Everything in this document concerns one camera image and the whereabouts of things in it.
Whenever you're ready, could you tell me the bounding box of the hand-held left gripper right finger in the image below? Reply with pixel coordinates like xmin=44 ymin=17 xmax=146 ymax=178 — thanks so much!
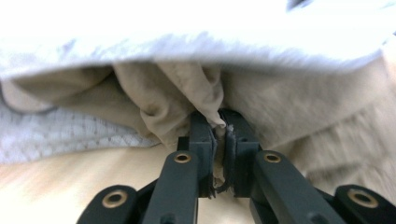
xmin=219 ymin=108 xmax=262 ymax=199

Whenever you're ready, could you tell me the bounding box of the beige cloth garment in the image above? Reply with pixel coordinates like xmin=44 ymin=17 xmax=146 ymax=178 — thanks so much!
xmin=0 ymin=60 xmax=396 ymax=207

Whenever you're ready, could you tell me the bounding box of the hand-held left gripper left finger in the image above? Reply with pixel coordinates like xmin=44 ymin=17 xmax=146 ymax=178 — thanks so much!
xmin=177 ymin=111 xmax=218 ymax=199

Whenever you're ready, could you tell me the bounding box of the white cloth garment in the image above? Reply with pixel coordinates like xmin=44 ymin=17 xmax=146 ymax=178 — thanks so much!
xmin=0 ymin=0 xmax=396 ymax=165

